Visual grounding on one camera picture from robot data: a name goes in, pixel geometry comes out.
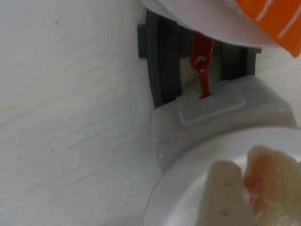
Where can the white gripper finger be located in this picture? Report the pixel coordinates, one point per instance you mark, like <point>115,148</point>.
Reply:
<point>223,200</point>

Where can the pale pink toy sushi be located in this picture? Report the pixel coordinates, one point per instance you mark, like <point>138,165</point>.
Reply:
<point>270,183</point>

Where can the orange salmon toy sushi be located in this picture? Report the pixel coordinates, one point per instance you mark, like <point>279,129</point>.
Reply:
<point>270,14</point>

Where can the white round plate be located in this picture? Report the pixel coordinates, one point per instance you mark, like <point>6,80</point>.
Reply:
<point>183,188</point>
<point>200,14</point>

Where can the red train coupler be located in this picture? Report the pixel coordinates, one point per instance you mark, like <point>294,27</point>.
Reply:
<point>204,82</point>

